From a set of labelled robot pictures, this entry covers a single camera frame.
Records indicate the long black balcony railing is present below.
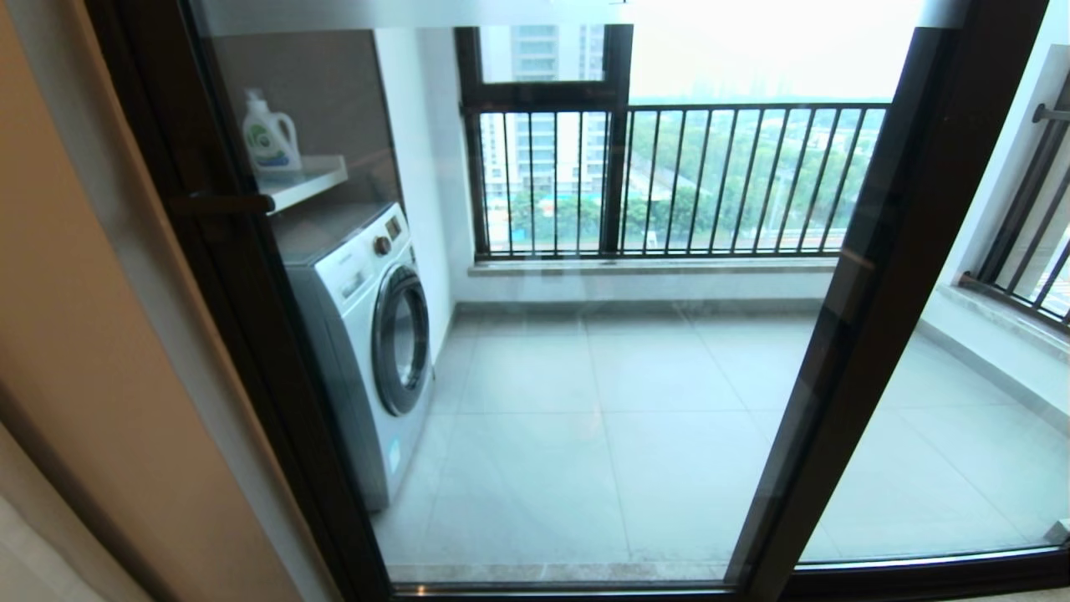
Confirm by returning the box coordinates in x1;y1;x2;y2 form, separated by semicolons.
461;100;892;260

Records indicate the long grey stone sill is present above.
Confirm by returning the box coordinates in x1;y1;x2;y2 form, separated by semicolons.
466;255;841;278

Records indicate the dark framed fixed glass panel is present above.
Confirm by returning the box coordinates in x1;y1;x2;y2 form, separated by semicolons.
727;0;1070;582

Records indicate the white wall shelf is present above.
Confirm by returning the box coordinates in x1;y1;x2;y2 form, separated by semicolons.
255;155;349;217

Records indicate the white detergent bottle green label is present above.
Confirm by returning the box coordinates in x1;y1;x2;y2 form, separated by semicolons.
242;88;303;175

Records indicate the dark balcony window frame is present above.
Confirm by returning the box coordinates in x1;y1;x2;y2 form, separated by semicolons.
454;23;634;257

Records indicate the short grey stone sill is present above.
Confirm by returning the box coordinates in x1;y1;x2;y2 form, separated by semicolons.
935;283;1070;362

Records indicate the white front-load washing machine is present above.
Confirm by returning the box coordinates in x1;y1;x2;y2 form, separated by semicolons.
280;201;436;513

